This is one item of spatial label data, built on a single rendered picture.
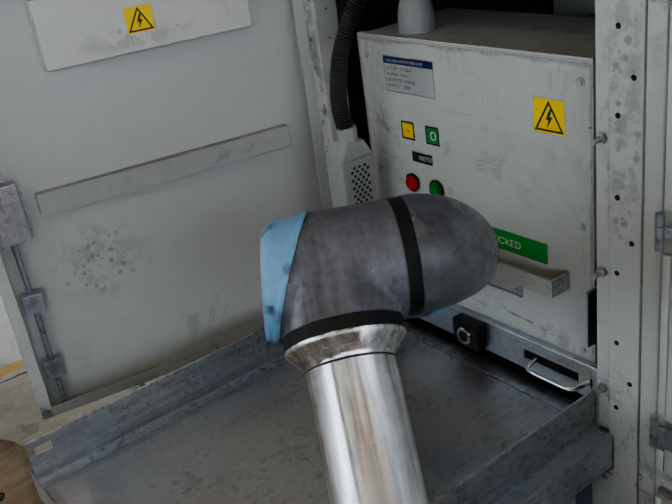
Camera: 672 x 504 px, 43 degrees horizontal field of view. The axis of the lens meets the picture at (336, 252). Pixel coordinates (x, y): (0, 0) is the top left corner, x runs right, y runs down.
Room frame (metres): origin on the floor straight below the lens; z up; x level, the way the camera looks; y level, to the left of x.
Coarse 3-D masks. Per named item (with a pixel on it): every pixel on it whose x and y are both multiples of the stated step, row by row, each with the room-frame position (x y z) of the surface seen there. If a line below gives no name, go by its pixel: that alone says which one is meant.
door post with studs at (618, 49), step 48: (624, 0) 1.00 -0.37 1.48; (624, 48) 1.00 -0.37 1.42; (624, 96) 1.00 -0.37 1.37; (624, 144) 1.00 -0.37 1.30; (624, 192) 1.00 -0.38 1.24; (624, 240) 1.00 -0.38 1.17; (624, 288) 1.00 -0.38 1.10; (624, 336) 0.99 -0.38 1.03; (624, 384) 0.99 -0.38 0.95; (624, 432) 0.99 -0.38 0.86; (624, 480) 0.99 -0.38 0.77
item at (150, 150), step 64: (0, 0) 1.37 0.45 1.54; (64, 0) 1.38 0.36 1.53; (128, 0) 1.42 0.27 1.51; (192, 0) 1.46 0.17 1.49; (256, 0) 1.53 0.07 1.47; (0, 64) 1.35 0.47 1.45; (64, 64) 1.37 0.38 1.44; (128, 64) 1.43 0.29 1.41; (192, 64) 1.48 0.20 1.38; (256, 64) 1.52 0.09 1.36; (0, 128) 1.34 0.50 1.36; (64, 128) 1.38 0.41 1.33; (128, 128) 1.42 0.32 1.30; (192, 128) 1.47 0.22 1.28; (256, 128) 1.52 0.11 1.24; (320, 128) 1.54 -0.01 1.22; (0, 192) 1.31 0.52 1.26; (64, 192) 1.35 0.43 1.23; (128, 192) 1.40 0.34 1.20; (192, 192) 1.46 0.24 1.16; (256, 192) 1.51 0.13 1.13; (320, 192) 1.56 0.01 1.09; (0, 256) 1.29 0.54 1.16; (64, 256) 1.36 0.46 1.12; (128, 256) 1.40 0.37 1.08; (192, 256) 1.45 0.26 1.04; (256, 256) 1.50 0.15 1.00; (64, 320) 1.35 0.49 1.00; (128, 320) 1.39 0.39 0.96; (192, 320) 1.44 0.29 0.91; (256, 320) 1.49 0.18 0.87; (64, 384) 1.33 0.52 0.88; (128, 384) 1.35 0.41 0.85
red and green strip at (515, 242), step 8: (496, 232) 1.24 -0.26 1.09; (504, 232) 1.23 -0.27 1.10; (504, 240) 1.23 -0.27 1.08; (512, 240) 1.21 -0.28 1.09; (520, 240) 1.20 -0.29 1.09; (528, 240) 1.19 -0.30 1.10; (504, 248) 1.23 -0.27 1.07; (512, 248) 1.22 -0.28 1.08; (520, 248) 1.20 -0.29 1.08; (528, 248) 1.19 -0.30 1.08; (536, 248) 1.17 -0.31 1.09; (544, 248) 1.16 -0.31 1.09; (528, 256) 1.19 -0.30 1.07; (536, 256) 1.18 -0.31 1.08; (544, 256) 1.16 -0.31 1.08
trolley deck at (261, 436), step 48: (288, 384) 1.27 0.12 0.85; (432, 384) 1.21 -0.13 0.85; (480, 384) 1.19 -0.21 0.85; (192, 432) 1.17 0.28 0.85; (240, 432) 1.15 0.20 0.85; (288, 432) 1.14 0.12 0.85; (432, 432) 1.08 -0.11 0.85; (480, 432) 1.06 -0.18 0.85; (528, 432) 1.05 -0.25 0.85; (96, 480) 1.09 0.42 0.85; (144, 480) 1.07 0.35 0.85; (192, 480) 1.05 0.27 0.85; (240, 480) 1.03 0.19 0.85; (288, 480) 1.02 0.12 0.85; (432, 480) 0.97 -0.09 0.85; (528, 480) 0.94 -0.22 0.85; (576, 480) 0.96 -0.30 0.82
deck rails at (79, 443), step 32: (224, 352) 1.32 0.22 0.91; (256, 352) 1.35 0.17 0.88; (160, 384) 1.24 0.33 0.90; (192, 384) 1.27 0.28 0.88; (224, 384) 1.30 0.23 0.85; (96, 416) 1.18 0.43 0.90; (128, 416) 1.20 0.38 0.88; (160, 416) 1.23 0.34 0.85; (576, 416) 1.01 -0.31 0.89; (32, 448) 1.12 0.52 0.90; (64, 448) 1.14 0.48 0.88; (96, 448) 1.16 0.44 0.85; (512, 448) 0.93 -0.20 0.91; (544, 448) 0.97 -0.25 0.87; (480, 480) 0.90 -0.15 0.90; (512, 480) 0.93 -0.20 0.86
